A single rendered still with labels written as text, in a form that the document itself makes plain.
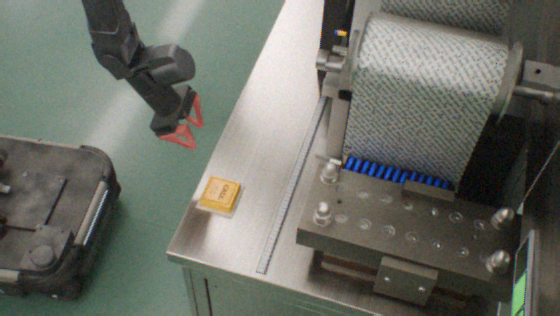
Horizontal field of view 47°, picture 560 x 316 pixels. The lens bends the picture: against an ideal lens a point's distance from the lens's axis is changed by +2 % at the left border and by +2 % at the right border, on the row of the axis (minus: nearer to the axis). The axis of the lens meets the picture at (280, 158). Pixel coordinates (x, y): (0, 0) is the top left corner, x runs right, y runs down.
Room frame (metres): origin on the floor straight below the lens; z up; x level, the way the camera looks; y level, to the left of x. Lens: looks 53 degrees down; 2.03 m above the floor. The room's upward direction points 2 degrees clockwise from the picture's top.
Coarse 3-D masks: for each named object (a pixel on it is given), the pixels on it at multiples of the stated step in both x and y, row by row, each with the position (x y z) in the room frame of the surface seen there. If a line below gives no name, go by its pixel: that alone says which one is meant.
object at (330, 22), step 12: (324, 0) 1.14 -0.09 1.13; (336, 0) 1.14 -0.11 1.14; (348, 0) 1.23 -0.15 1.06; (324, 12) 1.14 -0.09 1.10; (336, 12) 1.14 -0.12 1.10; (348, 12) 1.27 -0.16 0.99; (324, 24) 1.14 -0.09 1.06; (336, 24) 1.13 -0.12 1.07; (348, 24) 1.27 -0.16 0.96; (324, 36) 1.14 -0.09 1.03; (336, 36) 1.13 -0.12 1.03; (348, 36) 1.27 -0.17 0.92; (324, 48) 1.14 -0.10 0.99; (324, 72) 1.14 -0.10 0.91
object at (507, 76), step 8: (360, 32) 0.84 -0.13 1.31; (512, 56) 0.79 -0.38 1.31; (352, 64) 0.80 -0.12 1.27; (512, 64) 0.77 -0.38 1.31; (504, 72) 0.76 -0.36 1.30; (512, 72) 0.76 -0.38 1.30; (504, 80) 0.75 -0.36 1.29; (504, 88) 0.74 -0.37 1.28; (504, 96) 0.73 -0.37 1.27; (496, 104) 0.73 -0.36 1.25; (496, 112) 0.73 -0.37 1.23
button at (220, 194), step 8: (208, 184) 0.77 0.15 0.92; (216, 184) 0.77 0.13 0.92; (224, 184) 0.77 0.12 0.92; (232, 184) 0.77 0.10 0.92; (240, 184) 0.78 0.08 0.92; (208, 192) 0.75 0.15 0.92; (216, 192) 0.75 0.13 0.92; (224, 192) 0.75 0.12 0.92; (232, 192) 0.75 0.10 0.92; (200, 200) 0.73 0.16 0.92; (208, 200) 0.73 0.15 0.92; (216, 200) 0.73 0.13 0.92; (224, 200) 0.73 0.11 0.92; (232, 200) 0.73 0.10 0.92; (216, 208) 0.72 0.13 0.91; (224, 208) 0.72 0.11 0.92
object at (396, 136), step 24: (360, 96) 0.78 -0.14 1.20; (360, 120) 0.78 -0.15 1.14; (384, 120) 0.77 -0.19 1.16; (408, 120) 0.76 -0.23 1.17; (432, 120) 0.75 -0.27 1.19; (456, 120) 0.74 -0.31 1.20; (360, 144) 0.78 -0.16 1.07; (384, 144) 0.77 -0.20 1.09; (408, 144) 0.75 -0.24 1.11; (432, 144) 0.74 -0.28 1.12; (456, 144) 0.73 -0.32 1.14; (408, 168) 0.75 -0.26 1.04; (432, 168) 0.74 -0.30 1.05; (456, 168) 0.73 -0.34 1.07
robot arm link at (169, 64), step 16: (144, 48) 0.84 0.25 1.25; (160, 48) 0.82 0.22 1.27; (176, 48) 0.82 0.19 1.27; (112, 64) 0.78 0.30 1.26; (144, 64) 0.79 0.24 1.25; (160, 64) 0.79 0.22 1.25; (176, 64) 0.79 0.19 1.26; (192, 64) 0.82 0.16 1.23; (160, 80) 0.78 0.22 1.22; (176, 80) 0.78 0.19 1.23
